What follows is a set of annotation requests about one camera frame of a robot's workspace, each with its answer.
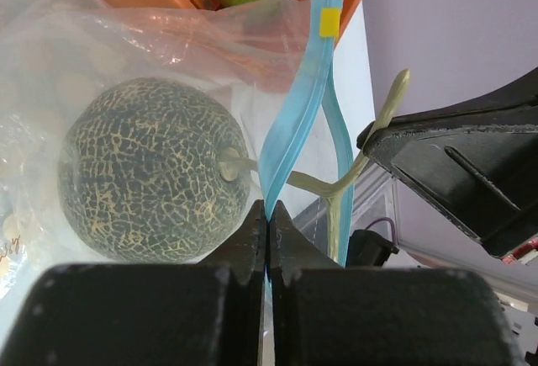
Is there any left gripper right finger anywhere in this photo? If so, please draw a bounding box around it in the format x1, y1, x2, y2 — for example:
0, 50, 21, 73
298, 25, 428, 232
268, 203, 524, 365

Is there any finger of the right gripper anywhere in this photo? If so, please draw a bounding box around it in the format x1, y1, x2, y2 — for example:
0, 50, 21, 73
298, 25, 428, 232
356, 70, 537, 259

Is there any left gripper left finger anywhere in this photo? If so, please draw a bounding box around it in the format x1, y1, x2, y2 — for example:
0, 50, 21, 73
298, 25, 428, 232
7, 201, 266, 365

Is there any netted green melon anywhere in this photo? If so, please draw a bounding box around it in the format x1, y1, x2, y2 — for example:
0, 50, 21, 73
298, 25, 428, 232
58, 77, 261, 263

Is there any clear blue-zipper zip bag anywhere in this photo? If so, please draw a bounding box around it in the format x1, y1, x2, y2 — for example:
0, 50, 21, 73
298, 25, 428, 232
1, 0, 354, 300

